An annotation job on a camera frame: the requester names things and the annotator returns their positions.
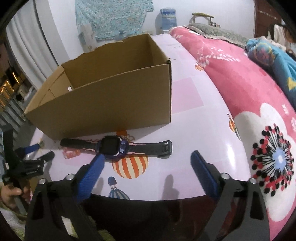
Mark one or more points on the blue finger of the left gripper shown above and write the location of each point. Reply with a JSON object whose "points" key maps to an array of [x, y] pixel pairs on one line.
{"points": [[28, 149], [49, 156]]}

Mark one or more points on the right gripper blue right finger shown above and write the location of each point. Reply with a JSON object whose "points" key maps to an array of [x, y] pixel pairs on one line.
{"points": [[207, 174]]}

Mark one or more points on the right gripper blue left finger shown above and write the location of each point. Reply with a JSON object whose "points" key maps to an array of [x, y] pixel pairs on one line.
{"points": [[87, 176]]}

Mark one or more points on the dark blue smart watch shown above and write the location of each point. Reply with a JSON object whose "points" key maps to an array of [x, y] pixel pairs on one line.
{"points": [[117, 147]]}

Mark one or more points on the person left hand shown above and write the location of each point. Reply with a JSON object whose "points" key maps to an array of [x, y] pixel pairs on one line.
{"points": [[9, 192]]}

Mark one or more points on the pink floral blanket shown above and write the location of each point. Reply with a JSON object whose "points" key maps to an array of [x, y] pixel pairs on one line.
{"points": [[264, 117]]}

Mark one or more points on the brown cardboard box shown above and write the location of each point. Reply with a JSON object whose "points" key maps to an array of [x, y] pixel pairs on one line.
{"points": [[118, 86]]}

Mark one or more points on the white curtain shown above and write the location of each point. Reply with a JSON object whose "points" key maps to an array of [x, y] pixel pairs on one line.
{"points": [[35, 42]]}

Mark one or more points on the blue patterned quilt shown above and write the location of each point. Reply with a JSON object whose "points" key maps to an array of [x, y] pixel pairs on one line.
{"points": [[277, 62]]}

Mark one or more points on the grey patterned blanket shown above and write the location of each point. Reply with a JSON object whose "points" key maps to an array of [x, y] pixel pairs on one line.
{"points": [[211, 32]]}

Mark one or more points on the wooden chair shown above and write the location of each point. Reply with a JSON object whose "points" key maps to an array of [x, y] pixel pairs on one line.
{"points": [[203, 15]]}

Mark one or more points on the seated person white sweater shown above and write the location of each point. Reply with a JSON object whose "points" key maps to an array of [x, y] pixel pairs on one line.
{"points": [[280, 36]]}

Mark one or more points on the blue water jug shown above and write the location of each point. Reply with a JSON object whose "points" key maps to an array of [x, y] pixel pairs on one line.
{"points": [[168, 19]]}

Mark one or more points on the dark red door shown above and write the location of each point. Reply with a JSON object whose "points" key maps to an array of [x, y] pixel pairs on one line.
{"points": [[265, 15]]}

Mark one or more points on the teal floral wall cloth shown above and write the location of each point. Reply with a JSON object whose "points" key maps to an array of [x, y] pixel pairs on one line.
{"points": [[107, 20]]}

